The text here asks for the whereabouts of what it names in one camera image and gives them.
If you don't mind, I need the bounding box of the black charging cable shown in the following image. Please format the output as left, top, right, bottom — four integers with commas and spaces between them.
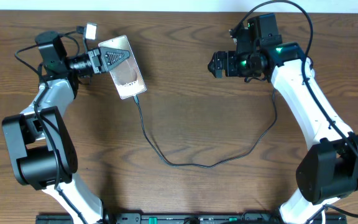
132, 88, 278, 169

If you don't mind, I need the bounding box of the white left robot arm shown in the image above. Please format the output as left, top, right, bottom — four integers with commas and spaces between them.
2, 31, 141, 223

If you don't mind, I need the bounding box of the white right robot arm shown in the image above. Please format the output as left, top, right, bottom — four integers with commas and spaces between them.
208, 13, 358, 223

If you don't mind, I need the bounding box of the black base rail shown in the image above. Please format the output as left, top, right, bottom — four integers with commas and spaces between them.
35, 212, 347, 224

